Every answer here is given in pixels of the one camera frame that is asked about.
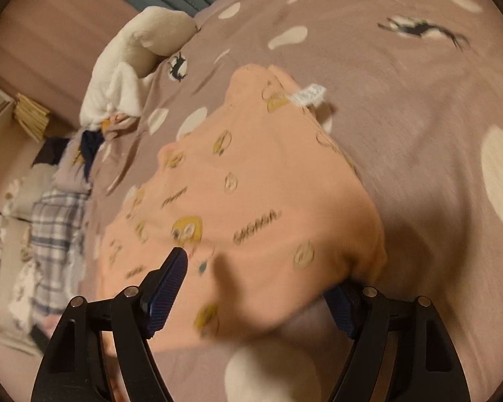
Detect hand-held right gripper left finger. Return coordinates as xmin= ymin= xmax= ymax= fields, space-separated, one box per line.
xmin=30 ymin=247 xmax=189 ymax=402

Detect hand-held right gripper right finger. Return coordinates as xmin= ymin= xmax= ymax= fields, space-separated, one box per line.
xmin=324 ymin=280 xmax=472 ymax=402

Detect peach printed pants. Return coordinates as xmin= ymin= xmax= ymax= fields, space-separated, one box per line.
xmin=98 ymin=64 xmax=388 ymax=352

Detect cream clothes pile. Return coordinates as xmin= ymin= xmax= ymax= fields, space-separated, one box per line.
xmin=8 ymin=260 xmax=43 ymax=327

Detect plaid pillow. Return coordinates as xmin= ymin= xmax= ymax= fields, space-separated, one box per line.
xmin=25 ymin=190 xmax=91 ymax=319

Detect mauve pillow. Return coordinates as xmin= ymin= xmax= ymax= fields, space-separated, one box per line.
xmin=52 ymin=163 xmax=91 ymax=195

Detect navy cloth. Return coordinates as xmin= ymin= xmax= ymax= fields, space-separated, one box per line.
xmin=34 ymin=128 xmax=105 ymax=185

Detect mauve printed blanket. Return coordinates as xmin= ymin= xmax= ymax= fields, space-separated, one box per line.
xmin=63 ymin=0 xmax=503 ymax=402

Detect white plush toy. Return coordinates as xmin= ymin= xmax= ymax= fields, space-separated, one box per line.
xmin=79 ymin=6 xmax=200 ymax=128

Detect yellow striped object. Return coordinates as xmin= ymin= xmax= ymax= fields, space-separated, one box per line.
xmin=13 ymin=94 xmax=51 ymax=141

